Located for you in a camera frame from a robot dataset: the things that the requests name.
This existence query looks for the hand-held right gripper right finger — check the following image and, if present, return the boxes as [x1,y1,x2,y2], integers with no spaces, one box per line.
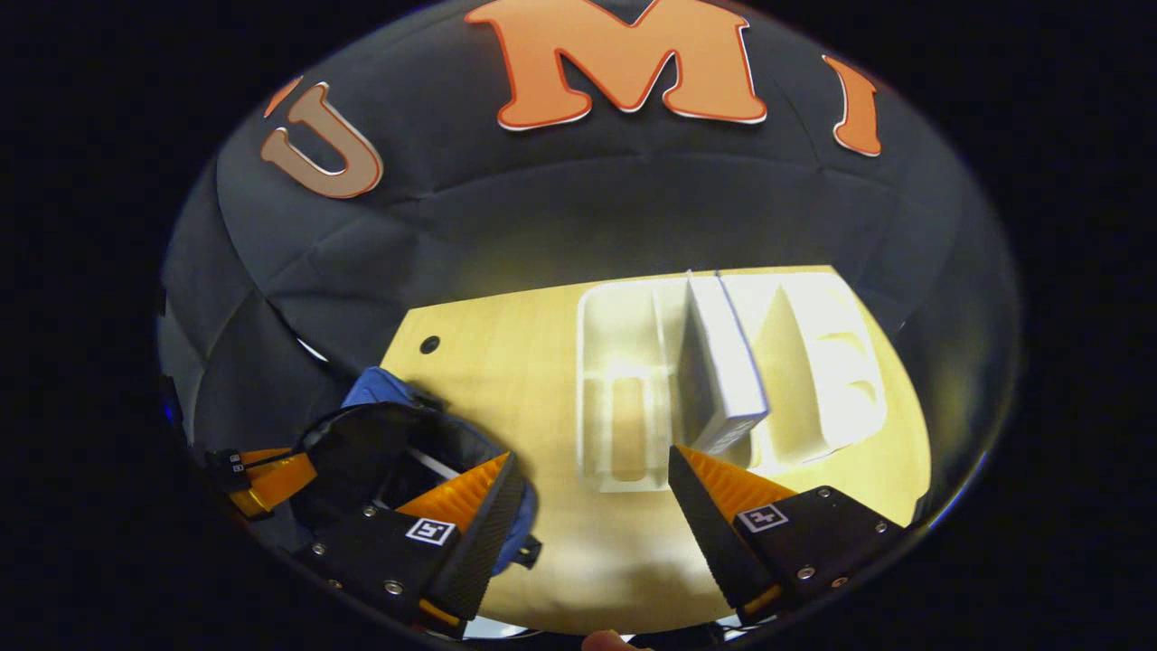
[667,443,909,625]

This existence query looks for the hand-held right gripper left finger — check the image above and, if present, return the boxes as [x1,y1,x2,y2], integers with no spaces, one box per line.
[289,452,527,638]

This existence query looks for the blue schoolbag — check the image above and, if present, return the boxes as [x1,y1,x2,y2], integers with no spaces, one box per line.
[289,366,543,572]

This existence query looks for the blue cover book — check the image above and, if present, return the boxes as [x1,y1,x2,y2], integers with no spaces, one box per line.
[676,269,771,455]

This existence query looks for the white bookshelf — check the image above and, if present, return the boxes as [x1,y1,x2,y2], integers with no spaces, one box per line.
[576,269,889,494]

